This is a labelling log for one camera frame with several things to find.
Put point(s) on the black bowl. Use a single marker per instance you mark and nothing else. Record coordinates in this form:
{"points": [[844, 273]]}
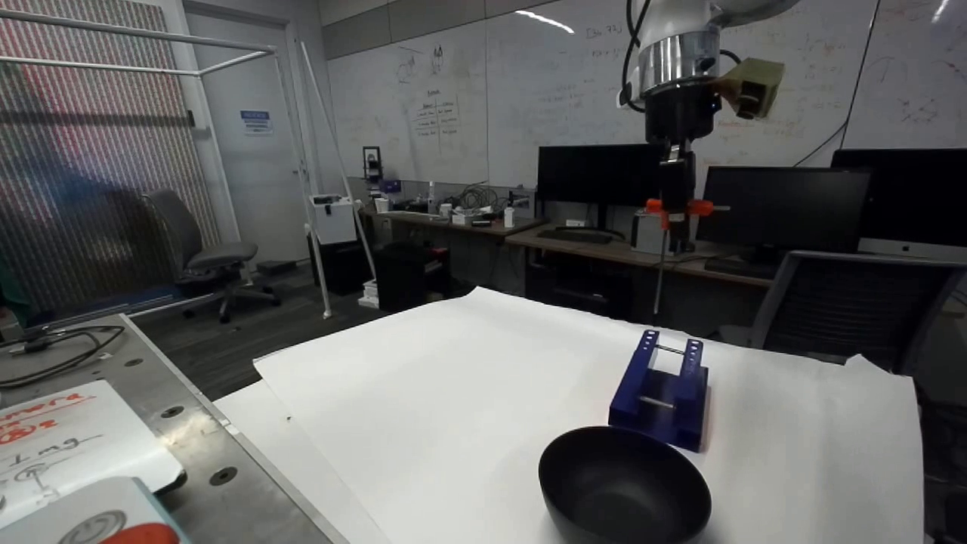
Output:
{"points": [[617, 487]]}

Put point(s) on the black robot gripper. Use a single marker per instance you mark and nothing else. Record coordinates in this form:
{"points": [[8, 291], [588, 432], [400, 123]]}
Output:
{"points": [[678, 116]]}

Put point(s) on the grey office chair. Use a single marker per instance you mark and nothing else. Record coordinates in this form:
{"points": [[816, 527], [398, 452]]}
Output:
{"points": [[225, 267]]}

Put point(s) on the dark mesh chair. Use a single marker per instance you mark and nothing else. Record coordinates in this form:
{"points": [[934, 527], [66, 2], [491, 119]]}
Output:
{"points": [[854, 302]]}

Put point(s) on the white orange box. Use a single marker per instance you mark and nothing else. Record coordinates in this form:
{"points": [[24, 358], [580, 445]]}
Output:
{"points": [[108, 512]]}

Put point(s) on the beige wrist camera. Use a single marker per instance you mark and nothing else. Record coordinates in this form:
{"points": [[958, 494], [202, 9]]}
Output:
{"points": [[751, 86]]}

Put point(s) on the middle black monitor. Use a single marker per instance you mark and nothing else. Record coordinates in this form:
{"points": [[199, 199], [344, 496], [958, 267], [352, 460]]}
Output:
{"points": [[773, 210]]}

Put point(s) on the white handwritten paper note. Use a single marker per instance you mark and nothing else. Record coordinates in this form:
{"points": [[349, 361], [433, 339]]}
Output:
{"points": [[62, 442]]}

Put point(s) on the black monitor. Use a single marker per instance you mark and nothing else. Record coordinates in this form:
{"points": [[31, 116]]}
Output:
{"points": [[915, 201], [773, 210], [597, 178]]}

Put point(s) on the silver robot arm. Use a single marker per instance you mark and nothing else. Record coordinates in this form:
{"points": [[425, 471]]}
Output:
{"points": [[672, 76]]}

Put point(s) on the blue plastic tool rack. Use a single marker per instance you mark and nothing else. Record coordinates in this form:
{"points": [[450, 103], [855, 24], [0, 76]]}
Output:
{"points": [[666, 405]]}

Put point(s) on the white box on desk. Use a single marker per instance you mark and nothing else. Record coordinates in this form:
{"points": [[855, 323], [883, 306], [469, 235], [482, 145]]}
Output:
{"points": [[653, 232]]}

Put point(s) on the wooden office desk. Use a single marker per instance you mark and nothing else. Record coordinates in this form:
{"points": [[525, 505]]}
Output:
{"points": [[589, 273]]}

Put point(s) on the left black monitor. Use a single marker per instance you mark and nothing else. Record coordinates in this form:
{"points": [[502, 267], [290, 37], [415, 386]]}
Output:
{"points": [[597, 178]]}

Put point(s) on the white cabinet unit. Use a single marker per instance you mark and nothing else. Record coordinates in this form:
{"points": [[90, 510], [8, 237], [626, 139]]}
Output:
{"points": [[333, 218]]}

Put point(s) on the right black monitor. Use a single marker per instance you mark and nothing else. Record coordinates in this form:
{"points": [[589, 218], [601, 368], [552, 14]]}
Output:
{"points": [[915, 201]]}

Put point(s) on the white paper sheet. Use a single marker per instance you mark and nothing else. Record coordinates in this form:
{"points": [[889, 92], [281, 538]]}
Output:
{"points": [[425, 426]]}

